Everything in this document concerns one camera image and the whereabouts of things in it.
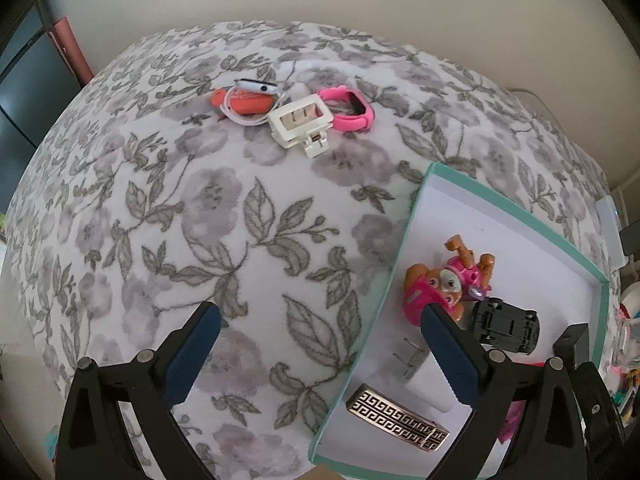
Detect white wall conduit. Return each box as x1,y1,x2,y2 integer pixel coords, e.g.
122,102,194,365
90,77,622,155
612,175,640,201

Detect gold patterned hair clip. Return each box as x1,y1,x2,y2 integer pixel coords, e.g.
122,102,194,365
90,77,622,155
345,384,451,453

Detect dark cabinet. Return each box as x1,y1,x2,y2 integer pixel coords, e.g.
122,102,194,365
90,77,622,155
0,5,76,151

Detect white plug adapter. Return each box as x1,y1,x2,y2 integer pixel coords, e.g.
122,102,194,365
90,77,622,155
267,100,333,159

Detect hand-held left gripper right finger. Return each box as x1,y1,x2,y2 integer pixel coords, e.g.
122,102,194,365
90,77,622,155
420,302,591,480

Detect orange pouch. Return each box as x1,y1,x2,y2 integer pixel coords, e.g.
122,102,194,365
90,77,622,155
211,87,278,117

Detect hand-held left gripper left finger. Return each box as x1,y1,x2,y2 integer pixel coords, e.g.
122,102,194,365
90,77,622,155
56,301,222,480

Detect reddish wooden post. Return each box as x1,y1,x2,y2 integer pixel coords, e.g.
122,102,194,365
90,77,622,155
52,17,96,86

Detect black toy car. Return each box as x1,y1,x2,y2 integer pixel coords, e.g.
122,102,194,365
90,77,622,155
467,297,541,356

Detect teal cardboard box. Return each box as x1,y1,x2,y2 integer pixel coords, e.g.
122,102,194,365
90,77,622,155
310,162,612,480

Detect pink watch band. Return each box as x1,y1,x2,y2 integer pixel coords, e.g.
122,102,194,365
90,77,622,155
317,86,376,132

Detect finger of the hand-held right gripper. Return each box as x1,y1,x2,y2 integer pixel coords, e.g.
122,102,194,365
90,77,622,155
575,362,628,466

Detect floral printed blanket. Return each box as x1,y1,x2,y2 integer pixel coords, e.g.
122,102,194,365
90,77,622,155
0,20,623,480

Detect black power adapter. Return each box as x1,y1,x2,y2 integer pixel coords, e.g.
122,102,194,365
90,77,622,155
620,225,640,256

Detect white power strip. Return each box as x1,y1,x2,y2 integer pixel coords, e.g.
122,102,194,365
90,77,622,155
595,199,628,268

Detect white charging cable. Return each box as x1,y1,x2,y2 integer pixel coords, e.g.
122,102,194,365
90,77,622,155
220,87,287,127

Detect grey cable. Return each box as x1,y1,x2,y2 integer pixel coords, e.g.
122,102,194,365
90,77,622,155
505,87,556,126

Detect colourful toy pile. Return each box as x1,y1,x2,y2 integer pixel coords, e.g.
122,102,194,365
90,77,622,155
607,280,640,416

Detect white cube charger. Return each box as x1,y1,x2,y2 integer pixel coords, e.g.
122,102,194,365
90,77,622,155
392,337,458,413

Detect black cube charger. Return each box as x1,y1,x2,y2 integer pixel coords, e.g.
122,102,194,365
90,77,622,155
554,324,590,368

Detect pink dog toy figure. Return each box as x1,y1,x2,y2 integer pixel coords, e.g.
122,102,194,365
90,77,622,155
404,234,496,328

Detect silver smartwatch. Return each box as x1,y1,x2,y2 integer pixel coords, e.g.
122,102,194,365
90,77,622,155
236,78,279,95

